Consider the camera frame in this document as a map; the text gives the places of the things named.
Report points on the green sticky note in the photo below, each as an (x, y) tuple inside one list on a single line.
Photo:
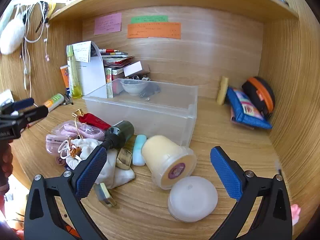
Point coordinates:
[(150, 19)]

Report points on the red pouch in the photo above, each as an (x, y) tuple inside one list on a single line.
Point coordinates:
[(96, 121)]

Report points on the clear plastic storage box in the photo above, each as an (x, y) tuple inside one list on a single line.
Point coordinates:
[(150, 110)]

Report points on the yellow spray bottle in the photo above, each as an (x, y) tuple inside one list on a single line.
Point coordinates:
[(73, 80)]

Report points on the orange cloth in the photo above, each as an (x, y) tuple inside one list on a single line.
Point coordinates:
[(18, 220)]

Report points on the white round lid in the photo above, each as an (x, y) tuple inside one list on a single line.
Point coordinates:
[(192, 197)]

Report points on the fruit print card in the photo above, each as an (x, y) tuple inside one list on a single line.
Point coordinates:
[(108, 80)]

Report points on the beige horn block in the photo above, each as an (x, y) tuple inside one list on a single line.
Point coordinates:
[(124, 158)]

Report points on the pink cloth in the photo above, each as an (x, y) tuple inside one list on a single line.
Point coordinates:
[(295, 213)]

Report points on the pink sticky note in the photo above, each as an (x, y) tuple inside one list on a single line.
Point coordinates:
[(107, 23)]

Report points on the person's left hand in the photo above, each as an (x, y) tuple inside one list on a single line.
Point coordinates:
[(5, 160)]

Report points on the cream plastic jar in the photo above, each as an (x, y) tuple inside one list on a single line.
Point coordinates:
[(162, 155)]

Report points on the pink case with round tag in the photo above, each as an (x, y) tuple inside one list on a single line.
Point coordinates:
[(53, 142)]

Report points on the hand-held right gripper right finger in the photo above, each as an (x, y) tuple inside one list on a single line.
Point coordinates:
[(226, 172)]

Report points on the small yellow bottle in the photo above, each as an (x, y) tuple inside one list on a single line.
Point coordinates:
[(222, 90)]

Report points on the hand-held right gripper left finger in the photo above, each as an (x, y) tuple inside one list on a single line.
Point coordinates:
[(90, 172)]

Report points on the dark green glass bottle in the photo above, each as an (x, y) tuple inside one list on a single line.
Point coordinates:
[(120, 135)]

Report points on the black and orange round case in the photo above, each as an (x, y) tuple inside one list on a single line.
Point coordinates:
[(260, 92)]

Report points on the white fluffy toy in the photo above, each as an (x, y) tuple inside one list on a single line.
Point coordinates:
[(11, 37)]

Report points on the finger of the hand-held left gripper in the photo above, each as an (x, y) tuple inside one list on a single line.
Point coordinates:
[(23, 103), (37, 112)]

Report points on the brown cardboard box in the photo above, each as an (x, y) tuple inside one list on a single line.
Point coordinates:
[(146, 71)]

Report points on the blue zip pouch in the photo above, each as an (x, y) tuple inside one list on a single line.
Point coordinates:
[(246, 110)]

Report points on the wooden desktop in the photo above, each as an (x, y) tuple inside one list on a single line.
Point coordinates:
[(225, 140)]

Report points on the mint green tube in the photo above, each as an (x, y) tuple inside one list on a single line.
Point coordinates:
[(138, 152)]

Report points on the white folded paper sheet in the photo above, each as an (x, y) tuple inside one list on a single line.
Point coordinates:
[(91, 75)]

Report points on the orange sticky note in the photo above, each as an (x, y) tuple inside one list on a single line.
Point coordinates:
[(153, 31)]

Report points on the pink mesh pouch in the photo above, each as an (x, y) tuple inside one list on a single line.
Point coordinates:
[(72, 127)]

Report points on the stack of booklets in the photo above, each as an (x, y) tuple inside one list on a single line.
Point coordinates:
[(116, 60)]

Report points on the dark metal clips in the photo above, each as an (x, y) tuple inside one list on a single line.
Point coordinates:
[(68, 100)]

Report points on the white printed box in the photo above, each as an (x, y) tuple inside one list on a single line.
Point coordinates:
[(6, 98)]

